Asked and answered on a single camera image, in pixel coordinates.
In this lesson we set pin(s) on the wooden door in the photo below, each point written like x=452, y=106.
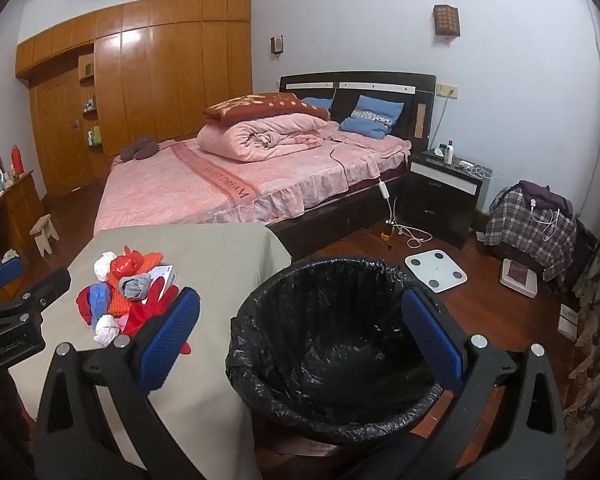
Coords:
x=60, y=135

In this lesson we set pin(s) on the small white box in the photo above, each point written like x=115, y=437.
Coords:
x=162, y=275

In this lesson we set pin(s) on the folded pink quilt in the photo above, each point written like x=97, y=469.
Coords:
x=240, y=135

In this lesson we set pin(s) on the white bathroom scale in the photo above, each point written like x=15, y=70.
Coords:
x=435, y=270

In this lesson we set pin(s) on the plain blue pillow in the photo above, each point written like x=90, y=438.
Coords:
x=315, y=102

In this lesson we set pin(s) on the small tan box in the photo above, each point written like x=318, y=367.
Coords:
x=86, y=66

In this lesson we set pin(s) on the red patterned blanket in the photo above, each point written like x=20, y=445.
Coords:
x=260, y=105

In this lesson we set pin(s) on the bin with black bag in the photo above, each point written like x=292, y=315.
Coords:
x=330, y=350

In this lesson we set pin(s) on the beige wall socket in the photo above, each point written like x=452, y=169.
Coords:
x=447, y=91

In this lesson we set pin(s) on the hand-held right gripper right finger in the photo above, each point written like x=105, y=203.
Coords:
x=435, y=335

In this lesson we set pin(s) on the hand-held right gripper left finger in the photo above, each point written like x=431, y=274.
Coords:
x=167, y=340

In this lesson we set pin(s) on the blue pillow with patterned band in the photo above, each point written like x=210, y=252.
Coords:
x=375, y=107

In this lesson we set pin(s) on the small wooden stool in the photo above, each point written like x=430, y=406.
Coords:
x=42, y=225

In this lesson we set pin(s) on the dark wooden bed frame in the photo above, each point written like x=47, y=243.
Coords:
x=380, y=82

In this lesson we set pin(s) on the white blanket controller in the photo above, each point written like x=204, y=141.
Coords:
x=383, y=190

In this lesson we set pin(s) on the wooden desk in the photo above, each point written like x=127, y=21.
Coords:
x=20, y=200

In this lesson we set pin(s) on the large wooden wall lamp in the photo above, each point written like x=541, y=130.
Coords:
x=446, y=20

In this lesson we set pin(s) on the power strip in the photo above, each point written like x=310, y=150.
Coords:
x=390, y=228

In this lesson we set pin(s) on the bed with pink cover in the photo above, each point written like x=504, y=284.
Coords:
x=180, y=185

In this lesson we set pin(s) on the purple garment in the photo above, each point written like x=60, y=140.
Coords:
x=545, y=195

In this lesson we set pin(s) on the small wall lamp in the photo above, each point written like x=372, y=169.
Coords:
x=277, y=45

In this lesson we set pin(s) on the dark nightstand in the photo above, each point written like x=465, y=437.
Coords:
x=430, y=210

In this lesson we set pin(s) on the white crumpled cloth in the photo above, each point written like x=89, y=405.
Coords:
x=10, y=256

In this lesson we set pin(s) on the white scale with red panel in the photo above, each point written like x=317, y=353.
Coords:
x=517, y=277

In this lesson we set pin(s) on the white bottle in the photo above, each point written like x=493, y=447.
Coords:
x=448, y=152

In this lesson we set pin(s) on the grey neck pillow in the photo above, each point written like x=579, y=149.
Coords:
x=140, y=149

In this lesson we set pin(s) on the blue sock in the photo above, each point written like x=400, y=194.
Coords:
x=100, y=300

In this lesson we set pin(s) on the cardboard box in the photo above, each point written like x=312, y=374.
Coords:
x=300, y=447

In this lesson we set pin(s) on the white paper box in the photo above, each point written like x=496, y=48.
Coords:
x=567, y=321

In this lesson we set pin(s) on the red plastic bag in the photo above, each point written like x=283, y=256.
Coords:
x=122, y=262

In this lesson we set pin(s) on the orange knitted cloth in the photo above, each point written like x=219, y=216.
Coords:
x=122, y=305

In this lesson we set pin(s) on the red thermos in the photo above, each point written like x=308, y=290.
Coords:
x=16, y=160

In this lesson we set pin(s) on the grey sock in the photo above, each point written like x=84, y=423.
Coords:
x=132, y=285

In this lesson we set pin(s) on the plaid cloth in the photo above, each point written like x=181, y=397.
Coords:
x=520, y=230

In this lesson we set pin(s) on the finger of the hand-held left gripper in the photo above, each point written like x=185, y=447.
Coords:
x=0, y=273
x=35, y=292

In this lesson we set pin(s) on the wooden wardrobe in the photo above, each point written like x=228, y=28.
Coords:
x=180, y=85

